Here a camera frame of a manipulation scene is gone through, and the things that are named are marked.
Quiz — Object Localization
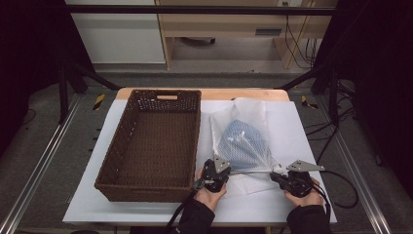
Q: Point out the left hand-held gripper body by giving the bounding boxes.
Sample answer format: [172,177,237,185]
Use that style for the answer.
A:
[193,154,233,194]

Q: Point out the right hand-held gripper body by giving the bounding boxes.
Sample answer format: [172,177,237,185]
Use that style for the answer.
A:
[279,159,325,198]

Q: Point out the blue garment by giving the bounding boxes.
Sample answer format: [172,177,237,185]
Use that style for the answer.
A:
[216,119,272,173]

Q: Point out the brown woven basket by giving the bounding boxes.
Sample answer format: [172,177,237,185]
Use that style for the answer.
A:
[94,89,203,203]

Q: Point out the white mesh laundry bag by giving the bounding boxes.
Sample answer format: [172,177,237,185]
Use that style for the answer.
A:
[207,97,288,198]

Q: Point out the person's right hand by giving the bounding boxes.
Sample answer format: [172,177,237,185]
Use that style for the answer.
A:
[282,176,326,209]

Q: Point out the person's left hand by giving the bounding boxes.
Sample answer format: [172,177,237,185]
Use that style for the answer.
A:
[194,168,228,213]

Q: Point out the white table mat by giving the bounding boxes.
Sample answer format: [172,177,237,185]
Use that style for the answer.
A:
[62,98,338,225]

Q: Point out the yellow black tape marker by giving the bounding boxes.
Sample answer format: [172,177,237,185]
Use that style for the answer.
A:
[300,95,319,110]
[92,93,106,111]

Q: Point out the black metal stand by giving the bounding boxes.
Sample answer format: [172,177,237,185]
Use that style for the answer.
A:
[57,61,123,125]
[276,61,342,126]

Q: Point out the dark curtain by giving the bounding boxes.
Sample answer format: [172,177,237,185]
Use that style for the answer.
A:
[313,0,413,199]
[0,0,98,157]

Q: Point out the light wooden desk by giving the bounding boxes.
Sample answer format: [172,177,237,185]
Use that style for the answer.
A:
[155,0,339,70]

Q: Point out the white cabinet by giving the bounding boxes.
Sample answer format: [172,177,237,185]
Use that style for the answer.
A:
[65,0,167,65]

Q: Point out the black floor cables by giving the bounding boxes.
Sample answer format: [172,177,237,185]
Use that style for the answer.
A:
[305,81,358,164]

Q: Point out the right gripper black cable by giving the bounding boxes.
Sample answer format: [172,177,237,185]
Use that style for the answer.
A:
[313,169,359,222]

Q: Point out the aluminium floor rail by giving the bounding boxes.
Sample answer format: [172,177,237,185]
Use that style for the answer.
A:
[316,96,394,234]
[0,94,84,234]

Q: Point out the black hanging cables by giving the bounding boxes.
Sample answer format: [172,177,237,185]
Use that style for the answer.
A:
[283,3,320,69]

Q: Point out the black horizontal frame bar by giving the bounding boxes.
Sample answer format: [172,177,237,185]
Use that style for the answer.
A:
[66,4,337,17]

